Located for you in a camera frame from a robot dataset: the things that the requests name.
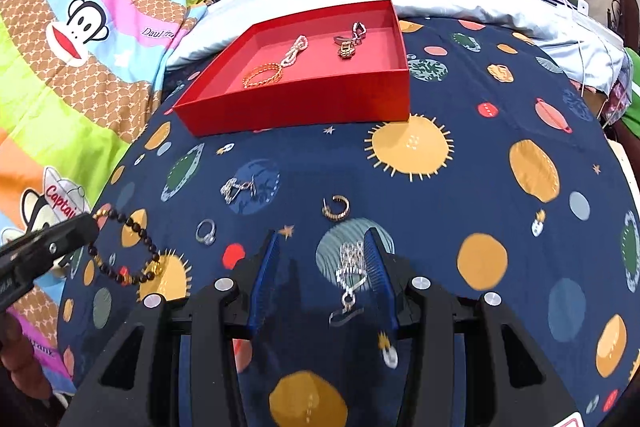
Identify gold bangle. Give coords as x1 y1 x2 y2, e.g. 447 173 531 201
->
242 62 284 89

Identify navy planet print bedsheet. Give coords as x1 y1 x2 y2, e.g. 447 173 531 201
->
55 14 640 427

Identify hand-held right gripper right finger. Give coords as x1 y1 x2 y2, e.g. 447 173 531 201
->
364 227 581 427

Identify red cardboard box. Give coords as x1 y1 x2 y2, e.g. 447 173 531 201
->
172 0 412 138

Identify colourful monkey print blanket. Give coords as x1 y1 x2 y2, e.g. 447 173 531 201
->
0 0 212 400

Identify dark metal chair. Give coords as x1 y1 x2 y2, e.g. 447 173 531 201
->
606 0 640 48

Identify white pearl bracelet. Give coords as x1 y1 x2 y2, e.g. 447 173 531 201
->
279 35 309 68

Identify black bead bracelet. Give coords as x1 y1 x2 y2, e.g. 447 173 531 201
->
87 206 164 286

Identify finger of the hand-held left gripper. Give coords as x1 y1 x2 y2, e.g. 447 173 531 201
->
20 213 101 280

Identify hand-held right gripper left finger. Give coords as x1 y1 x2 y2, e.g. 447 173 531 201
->
60 229 281 427

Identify silver earrings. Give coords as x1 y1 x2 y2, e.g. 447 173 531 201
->
221 175 259 206

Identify green cloth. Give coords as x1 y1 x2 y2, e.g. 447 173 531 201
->
619 47 640 138

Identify gold wristwatch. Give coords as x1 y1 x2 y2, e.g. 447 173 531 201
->
333 36 357 62

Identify silver ring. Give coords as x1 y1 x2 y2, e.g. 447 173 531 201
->
194 219 217 246

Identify person's left hand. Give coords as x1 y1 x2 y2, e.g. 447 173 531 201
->
0 314 55 400

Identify gold hoop earring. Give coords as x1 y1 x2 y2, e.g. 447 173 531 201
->
322 195 351 222

